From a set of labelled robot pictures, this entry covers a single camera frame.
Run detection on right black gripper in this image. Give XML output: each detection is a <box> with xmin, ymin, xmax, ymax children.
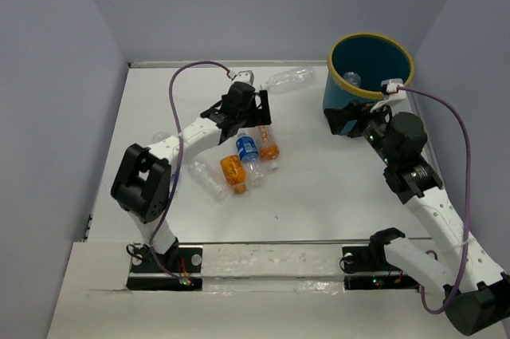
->
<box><xmin>323</xmin><ymin>99</ymin><xmax>396</xmax><ymax>166</ymax></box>

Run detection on blue label water bottle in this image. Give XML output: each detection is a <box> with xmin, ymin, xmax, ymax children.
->
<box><xmin>235</xmin><ymin>132</ymin><xmax>265</xmax><ymax>187</ymax></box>

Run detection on red label red cap bottle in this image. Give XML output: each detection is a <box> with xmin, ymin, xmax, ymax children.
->
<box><xmin>343</xmin><ymin>72</ymin><xmax>362</xmax><ymax>88</ymax></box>

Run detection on tall orange drink bottle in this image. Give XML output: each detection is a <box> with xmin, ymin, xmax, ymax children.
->
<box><xmin>257</xmin><ymin>125</ymin><xmax>280</xmax><ymax>171</ymax></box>

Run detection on clear bottle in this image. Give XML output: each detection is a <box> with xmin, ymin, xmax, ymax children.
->
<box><xmin>188</xmin><ymin>159</ymin><xmax>228</xmax><ymax>202</ymax></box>
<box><xmin>255</xmin><ymin>66</ymin><xmax>316</xmax><ymax>94</ymax></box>

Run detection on short orange juice bottle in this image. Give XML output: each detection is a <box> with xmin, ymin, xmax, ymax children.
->
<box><xmin>220</xmin><ymin>155</ymin><xmax>247</xmax><ymax>195</ymax></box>

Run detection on blue cap bottle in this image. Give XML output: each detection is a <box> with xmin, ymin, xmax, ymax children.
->
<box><xmin>153</xmin><ymin>130</ymin><xmax>181</xmax><ymax>192</ymax></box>

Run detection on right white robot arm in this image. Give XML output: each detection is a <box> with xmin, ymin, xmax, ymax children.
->
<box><xmin>324</xmin><ymin>101</ymin><xmax>509</xmax><ymax>336</ymax></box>

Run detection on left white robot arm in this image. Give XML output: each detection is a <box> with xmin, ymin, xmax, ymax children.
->
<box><xmin>111</xmin><ymin>81</ymin><xmax>271</xmax><ymax>271</ymax></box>

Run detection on blue bin yellow rim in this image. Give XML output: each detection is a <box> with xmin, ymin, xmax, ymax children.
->
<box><xmin>323</xmin><ymin>33</ymin><xmax>414</xmax><ymax>112</ymax></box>

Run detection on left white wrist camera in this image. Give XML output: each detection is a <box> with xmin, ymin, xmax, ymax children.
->
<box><xmin>232</xmin><ymin>70</ymin><xmax>254</xmax><ymax>86</ymax></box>

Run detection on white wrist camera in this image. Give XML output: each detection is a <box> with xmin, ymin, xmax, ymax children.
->
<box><xmin>370</xmin><ymin>78</ymin><xmax>406</xmax><ymax>113</ymax></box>
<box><xmin>232</xmin><ymin>70</ymin><xmax>254</xmax><ymax>86</ymax></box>

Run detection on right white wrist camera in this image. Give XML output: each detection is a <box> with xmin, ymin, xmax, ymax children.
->
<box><xmin>370</xmin><ymin>78</ymin><xmax>406</xmax><ymax>113</ymax></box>

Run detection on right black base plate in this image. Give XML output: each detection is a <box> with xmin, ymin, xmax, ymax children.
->
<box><xmin>339</xmin><ymin>246</ymin><xmax>419</xmax><ymax>291</ymax></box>

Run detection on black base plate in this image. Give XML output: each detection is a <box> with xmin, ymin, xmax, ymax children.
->
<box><xmin>126</xmin><ymin>243</ymin><xmax>203</xmax><ymax>292</ymax></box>
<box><xmin>339</xmin><ymin>246</ymin><xmax>419</xmax><ymax>291</ymax></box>

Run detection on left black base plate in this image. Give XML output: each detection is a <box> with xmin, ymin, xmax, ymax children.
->
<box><xmin>126</xmin><ymin>243</ymin><xmax>203</xmax><ymax>292</ymax></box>

